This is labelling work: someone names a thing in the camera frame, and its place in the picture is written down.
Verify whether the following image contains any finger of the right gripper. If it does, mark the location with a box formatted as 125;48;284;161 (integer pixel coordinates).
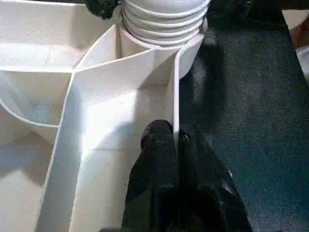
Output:
209;0;252;22
85;0;122;20

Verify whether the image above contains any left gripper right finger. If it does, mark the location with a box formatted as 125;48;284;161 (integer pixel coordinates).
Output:
178;129;253;232

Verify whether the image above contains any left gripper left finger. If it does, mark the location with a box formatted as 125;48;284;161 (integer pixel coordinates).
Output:
120;119;182;232

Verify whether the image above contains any white plastic table leg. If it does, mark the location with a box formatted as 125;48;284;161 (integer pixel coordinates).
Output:
120;0;212;47

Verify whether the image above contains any white plastic table top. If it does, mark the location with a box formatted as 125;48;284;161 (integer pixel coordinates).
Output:
0;0;209;232

